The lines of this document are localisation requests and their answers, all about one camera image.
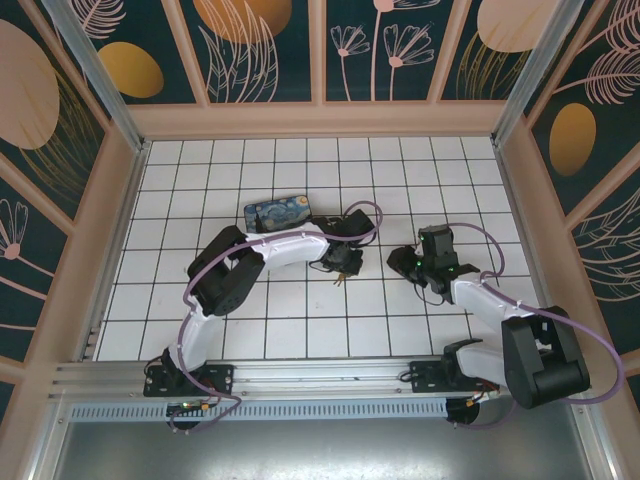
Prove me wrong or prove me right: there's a blue starry print box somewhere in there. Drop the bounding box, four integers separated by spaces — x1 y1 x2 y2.
243 195 315 235

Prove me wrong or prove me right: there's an aluminium corner post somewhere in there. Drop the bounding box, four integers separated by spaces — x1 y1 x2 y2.
42 0 151 154
492 0 596 146

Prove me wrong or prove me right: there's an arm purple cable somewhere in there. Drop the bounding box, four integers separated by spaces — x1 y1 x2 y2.
168 199 385 434
447 223 626 431

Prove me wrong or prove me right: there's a grey slotted cable duct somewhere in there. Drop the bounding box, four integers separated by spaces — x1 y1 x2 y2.
69 397 449 422

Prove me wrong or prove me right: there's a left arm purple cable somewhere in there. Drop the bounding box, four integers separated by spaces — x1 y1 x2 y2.
168 199 385 434

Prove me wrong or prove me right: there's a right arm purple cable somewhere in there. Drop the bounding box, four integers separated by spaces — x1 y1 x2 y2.
447 223 626 431

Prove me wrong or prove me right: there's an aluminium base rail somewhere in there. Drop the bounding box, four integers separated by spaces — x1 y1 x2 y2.
49 352 591 401

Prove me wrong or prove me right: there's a grey metal sheet panel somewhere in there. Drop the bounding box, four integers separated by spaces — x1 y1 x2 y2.
49 417 601 480

